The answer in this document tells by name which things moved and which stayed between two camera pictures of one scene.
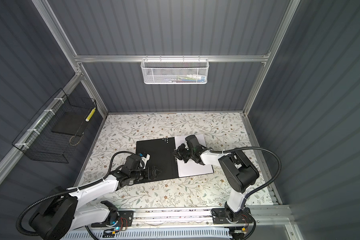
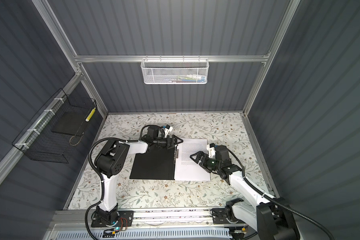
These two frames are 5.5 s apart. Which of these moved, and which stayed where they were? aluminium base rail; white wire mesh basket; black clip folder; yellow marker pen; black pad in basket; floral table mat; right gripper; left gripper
Moved: left gripper; right gripper
Stayed: yellow marker pen; white wire mesh basket; black pad in basket; aluminium base rail; floral table mat; black clip folder
